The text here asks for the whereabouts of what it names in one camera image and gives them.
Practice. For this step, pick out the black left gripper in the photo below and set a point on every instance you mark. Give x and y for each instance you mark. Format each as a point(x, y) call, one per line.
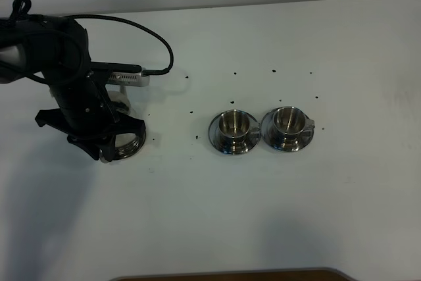
point(88, 117)

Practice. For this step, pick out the stainless steel teapot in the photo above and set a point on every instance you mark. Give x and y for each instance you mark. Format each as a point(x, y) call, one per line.
point(126, 145)

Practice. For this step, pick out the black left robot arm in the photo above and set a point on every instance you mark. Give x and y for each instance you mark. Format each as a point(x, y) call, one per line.
point(54, 51)

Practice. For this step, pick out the left stainless steel teacup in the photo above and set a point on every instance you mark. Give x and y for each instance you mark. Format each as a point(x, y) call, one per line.
point(234, 127)

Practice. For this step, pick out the stainless steel teacup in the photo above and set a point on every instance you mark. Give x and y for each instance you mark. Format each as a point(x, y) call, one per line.
point(234, 127)
point(290, 127)

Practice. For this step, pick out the right stainless steel teacup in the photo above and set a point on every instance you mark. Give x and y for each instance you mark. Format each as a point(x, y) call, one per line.
point(290, 127)

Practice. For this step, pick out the left steel cup saucer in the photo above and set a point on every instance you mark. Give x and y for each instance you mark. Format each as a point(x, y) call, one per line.
point(217, 139)

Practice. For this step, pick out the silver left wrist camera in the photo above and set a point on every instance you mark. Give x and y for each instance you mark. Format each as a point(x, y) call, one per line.
point(119, 74)

